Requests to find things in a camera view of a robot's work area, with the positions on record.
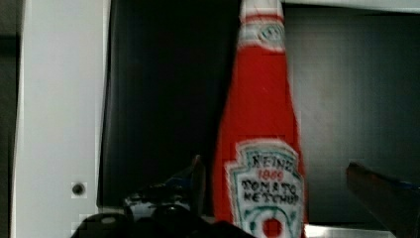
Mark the black toaster oven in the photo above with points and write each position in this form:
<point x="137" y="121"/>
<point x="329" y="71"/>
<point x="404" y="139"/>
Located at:
<point x="354" y="76"/>

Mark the red ketchup bottle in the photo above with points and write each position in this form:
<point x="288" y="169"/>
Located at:
<point x="258" y="178"/>

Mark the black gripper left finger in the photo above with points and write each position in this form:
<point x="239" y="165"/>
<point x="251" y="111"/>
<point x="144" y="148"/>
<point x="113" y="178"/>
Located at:
<point x="193" y="179"/>

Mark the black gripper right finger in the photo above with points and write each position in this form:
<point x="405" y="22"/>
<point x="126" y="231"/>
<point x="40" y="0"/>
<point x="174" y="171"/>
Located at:
<point x="393" y="202"/>

